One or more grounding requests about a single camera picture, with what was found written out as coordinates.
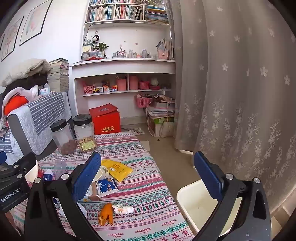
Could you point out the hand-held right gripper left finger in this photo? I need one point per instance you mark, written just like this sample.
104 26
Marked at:
86 177

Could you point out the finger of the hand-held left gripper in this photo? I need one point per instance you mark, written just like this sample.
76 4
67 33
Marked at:
2 157

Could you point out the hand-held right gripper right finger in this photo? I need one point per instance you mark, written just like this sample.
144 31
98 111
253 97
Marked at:
208 176

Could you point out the small milk carton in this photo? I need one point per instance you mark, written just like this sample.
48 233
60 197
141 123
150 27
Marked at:
93 193

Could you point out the clear plastic bottle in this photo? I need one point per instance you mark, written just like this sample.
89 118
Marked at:
60 168

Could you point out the white plastic trash bin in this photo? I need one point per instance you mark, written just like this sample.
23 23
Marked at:
198 204

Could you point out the small blue packet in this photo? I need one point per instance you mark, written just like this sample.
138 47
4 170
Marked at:
48 177

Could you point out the cream printed cup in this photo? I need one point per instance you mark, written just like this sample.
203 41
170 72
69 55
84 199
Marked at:
101 172

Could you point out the blue biscuit packet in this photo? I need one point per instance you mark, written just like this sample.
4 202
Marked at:
107 185

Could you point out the white paper cup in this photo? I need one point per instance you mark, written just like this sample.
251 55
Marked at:
32 172

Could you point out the yellow snack packet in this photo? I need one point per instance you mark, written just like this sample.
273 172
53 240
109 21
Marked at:
118 170

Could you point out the orange wrapper with tissue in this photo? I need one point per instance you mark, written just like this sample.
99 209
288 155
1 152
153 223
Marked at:
106 213

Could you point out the clear jar with brown snacks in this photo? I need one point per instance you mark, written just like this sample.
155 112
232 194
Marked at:
63 139

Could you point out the clear jar with yellow label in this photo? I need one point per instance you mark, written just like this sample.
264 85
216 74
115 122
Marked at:
84 132

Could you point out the crumpled white tissue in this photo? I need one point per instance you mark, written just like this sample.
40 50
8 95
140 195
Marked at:
122 209

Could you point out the grey armchair with striped cover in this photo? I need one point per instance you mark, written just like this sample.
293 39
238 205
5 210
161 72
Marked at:
34 120

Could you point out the orange cloth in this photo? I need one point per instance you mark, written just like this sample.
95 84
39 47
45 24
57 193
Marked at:
16 103

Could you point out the red cardboard box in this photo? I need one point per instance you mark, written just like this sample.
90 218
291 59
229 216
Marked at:
106 122

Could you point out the patterned striped tablecloth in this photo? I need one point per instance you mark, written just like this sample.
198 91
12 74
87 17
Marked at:
143 197

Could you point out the white tote bag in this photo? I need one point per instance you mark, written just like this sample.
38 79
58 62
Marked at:
167 129

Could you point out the white paper sheet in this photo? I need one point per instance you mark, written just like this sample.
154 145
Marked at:
145 146

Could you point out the chequered sheet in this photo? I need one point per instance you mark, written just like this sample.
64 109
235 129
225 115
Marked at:
136 131

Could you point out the green and white cardboard box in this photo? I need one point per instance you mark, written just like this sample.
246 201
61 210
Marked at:
156 122

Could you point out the stack of papers and folders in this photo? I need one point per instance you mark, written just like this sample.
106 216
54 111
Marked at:
159 112

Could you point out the dark cloth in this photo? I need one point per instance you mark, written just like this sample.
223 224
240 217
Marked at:
34 81

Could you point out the yellow toy car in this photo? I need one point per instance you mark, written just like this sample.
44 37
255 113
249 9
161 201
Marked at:
96 90

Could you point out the pink cutout box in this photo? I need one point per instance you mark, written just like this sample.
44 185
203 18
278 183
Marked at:
88 89

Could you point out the beige fleece blanket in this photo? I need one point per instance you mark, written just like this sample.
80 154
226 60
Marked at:
25 69

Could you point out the colourful puzzle cube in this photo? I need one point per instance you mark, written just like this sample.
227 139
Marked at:
114 88

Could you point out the pink basket with paper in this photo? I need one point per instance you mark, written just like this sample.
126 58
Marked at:
142 102

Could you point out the floral lace curtain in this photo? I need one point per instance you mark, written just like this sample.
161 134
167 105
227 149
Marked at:
231 81

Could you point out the pink pen holder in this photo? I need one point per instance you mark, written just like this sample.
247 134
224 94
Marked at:
121 85

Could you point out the tall stack of books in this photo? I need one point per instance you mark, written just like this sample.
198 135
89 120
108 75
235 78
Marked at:
59 76

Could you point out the plain pink container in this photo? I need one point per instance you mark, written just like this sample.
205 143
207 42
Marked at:
133 83

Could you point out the small pink basket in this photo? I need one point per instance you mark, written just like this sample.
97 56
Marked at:
144 85

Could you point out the white bookshelf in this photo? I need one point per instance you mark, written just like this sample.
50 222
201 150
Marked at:
124 67

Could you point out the small framed picture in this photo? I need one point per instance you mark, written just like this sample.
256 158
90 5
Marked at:
10 39

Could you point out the small green plant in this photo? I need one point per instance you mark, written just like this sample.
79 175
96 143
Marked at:
103 46

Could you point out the dark-haired doll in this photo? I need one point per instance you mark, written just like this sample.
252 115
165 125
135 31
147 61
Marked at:
95 41

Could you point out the large framed picture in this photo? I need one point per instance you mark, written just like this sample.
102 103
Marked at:
34 20

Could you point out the row of shelf books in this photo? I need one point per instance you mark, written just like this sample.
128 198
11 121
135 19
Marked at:
115 11

